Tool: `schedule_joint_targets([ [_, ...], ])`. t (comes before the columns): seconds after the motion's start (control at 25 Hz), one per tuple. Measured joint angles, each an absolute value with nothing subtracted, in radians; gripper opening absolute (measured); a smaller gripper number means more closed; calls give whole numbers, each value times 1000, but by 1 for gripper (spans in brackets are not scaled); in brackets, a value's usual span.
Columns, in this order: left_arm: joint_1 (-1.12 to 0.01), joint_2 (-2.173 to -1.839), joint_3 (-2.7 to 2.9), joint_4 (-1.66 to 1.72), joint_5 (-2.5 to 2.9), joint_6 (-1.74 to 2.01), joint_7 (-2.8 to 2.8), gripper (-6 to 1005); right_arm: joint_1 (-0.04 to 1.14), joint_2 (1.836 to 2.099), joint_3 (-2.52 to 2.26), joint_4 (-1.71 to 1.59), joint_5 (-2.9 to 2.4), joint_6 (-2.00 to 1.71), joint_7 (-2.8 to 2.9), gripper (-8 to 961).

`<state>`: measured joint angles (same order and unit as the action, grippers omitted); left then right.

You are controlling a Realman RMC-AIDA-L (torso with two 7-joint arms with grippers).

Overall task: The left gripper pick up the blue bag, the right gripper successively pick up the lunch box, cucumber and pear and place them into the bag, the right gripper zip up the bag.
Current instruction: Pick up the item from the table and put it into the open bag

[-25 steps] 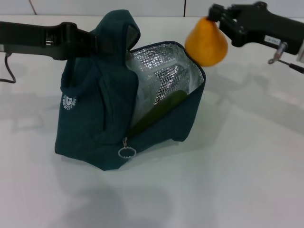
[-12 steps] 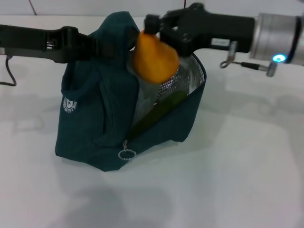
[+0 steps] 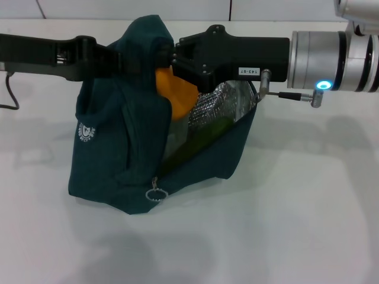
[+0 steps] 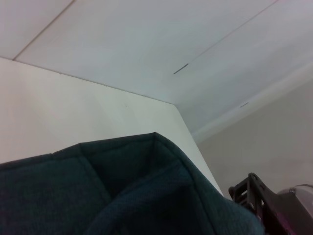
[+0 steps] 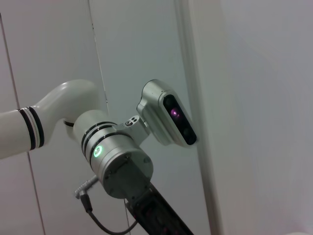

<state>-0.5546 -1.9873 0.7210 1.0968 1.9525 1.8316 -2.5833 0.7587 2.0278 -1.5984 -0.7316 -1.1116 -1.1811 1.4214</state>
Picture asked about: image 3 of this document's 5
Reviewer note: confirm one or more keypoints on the clear blue-rimmed food container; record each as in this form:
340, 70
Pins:
176, 139

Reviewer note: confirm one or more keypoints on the orange pear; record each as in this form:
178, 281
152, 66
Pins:
174, 91

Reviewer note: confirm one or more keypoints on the dark teal insulated lunch bag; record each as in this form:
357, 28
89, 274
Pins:
118, 154

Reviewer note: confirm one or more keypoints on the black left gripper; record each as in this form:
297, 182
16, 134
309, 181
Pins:
44, 56

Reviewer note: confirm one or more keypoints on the green cucumber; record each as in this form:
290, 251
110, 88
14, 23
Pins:
201, 142

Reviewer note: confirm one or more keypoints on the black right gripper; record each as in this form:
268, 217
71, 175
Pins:
237, 59

